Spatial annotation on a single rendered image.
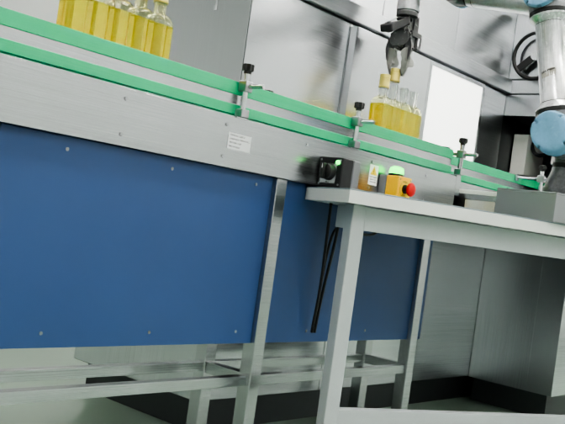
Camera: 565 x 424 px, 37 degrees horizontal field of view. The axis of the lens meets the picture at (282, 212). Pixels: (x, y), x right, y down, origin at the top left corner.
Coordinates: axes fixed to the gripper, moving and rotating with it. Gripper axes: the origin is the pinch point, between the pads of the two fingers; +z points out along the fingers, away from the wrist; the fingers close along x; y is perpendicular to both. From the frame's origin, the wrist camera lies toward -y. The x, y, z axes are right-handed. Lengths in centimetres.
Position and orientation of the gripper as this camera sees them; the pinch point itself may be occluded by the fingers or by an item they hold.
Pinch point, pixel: (395, 71)
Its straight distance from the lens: 280.9
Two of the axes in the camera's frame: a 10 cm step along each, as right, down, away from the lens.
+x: -7.6, -0.9, 6.5
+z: -1.4, 9.9, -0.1
